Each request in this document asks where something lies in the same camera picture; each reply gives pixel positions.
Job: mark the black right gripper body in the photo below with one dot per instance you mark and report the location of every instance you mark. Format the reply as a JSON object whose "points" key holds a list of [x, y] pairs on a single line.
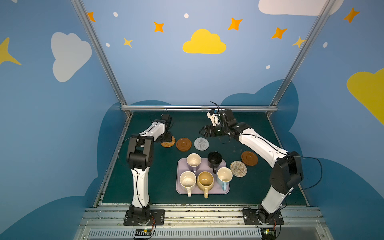
{"points": [[211, 130]]}

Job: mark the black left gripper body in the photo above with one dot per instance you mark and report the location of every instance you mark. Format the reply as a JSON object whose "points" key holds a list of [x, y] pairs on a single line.
{"points": [[167, 135]]}

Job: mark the grey woven coaster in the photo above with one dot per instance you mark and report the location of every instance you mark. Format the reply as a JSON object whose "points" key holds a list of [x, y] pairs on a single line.
{"points": [[201, 144]]}

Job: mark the black mug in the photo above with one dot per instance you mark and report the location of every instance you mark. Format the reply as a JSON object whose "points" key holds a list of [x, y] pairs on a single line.
{"points": [[214, 160]]}

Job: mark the purple mug cream inside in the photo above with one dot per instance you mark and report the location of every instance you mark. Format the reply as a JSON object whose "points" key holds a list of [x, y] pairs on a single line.
{"points": [[194, 161]]}

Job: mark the beige woven coaster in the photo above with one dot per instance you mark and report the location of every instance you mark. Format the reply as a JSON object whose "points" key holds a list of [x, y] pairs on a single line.
{"points": [[238, 169]]}

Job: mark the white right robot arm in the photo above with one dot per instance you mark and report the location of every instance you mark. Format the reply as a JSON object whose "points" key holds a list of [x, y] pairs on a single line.
{"points": [[287, 170]]}

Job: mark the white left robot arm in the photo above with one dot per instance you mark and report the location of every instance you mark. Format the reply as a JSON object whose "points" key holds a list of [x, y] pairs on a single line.
{"points": [[140, 157]]}

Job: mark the tan woven coaster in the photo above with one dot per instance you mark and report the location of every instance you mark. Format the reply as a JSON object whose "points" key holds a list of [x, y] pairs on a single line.
{"points": [[169, 144]]}

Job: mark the light blue mug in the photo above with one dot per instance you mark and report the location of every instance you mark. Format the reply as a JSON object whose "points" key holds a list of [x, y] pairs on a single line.
{"points": [[224, 177]]}

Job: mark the yellow mug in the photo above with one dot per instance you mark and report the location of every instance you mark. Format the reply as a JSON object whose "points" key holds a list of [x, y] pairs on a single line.
{"points": [[205, 182]]}

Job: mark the left circuit board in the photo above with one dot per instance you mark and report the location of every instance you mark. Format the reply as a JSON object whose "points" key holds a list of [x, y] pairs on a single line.
{"points": [[142, 234]]}

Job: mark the circuit board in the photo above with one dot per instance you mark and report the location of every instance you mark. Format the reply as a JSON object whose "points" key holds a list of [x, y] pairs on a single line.
{"points": [[268, 234], [142, 234]]}

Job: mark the right circuit board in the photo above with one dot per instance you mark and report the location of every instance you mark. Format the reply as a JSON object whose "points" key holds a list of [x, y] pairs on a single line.
{"points": [[268, 234]]}

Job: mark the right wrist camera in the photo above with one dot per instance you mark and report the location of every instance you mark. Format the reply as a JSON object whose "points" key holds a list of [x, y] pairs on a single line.
{"points": [[221, 117]]}

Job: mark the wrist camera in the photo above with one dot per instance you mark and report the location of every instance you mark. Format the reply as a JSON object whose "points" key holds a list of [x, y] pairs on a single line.
{"points": [[221, 117], [166, 119]]}

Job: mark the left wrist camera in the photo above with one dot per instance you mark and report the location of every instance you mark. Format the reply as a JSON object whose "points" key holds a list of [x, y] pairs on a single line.
{"points": [[166, 119]]}

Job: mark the horizontal aluminium frame rail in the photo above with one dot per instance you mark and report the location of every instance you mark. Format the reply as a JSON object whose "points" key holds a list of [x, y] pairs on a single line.
{"points": [[156, 108]]}

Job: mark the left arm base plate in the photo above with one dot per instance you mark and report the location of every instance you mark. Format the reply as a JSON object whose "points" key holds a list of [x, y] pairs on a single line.
{"points": [[144, 217]]}

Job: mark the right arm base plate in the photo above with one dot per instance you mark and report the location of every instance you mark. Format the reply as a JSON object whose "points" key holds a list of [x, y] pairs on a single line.
{"points": [[261, 217]]}

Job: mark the left aluminium frame post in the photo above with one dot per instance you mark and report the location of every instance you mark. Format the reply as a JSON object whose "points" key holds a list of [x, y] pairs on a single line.
{"points": [[88, 26]]}

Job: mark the aluminium frame post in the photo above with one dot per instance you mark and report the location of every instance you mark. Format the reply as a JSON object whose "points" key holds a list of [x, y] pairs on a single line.
{"points": [[88, 26], [304, 50]]}

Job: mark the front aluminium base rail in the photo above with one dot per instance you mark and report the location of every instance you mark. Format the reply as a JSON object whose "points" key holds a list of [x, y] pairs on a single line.
{"points": [[203, 222]]}

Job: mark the right aluminium frame post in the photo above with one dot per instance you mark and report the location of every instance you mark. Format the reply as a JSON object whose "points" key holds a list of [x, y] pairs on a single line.
{"points": [[304, 50]]}

